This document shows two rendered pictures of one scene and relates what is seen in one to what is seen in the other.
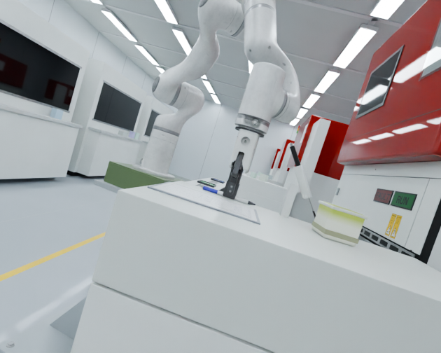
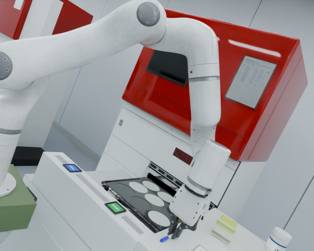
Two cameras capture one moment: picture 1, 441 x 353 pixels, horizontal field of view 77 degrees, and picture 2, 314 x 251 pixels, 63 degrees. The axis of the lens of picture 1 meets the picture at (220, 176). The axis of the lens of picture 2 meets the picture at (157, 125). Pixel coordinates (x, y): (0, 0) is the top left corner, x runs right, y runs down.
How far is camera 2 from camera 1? 0.97 m
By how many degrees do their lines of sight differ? 64
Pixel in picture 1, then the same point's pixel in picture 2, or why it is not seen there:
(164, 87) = (25, 79)
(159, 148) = (4, 158)
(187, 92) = not seen: hidden behind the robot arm
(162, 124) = (10, 125)
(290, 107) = not seen: hidden behind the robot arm
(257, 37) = (217, 117)
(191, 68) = (76, 63)
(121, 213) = not seen: outside the picture
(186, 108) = (34, 91)
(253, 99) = (215, 178)
